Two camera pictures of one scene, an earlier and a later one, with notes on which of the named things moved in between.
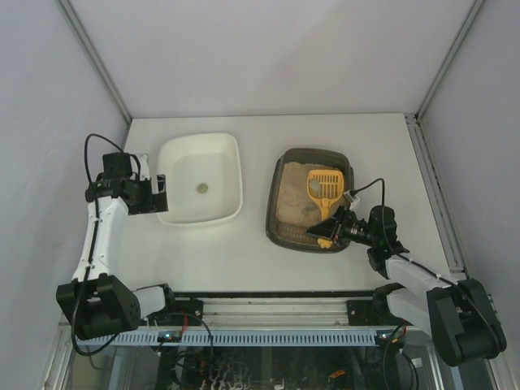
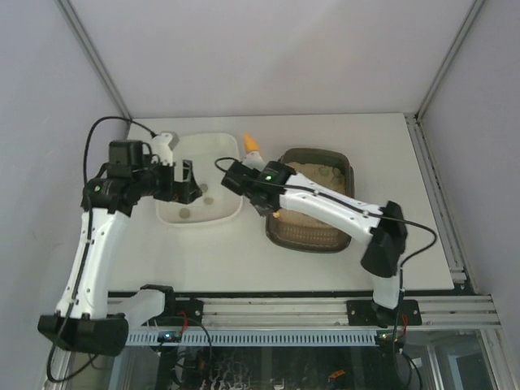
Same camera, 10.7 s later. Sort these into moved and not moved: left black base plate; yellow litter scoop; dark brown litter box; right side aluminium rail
Moved: yellow litter scoop
Not moved: left black base plate; right side aluminium rail; dark brown litter box
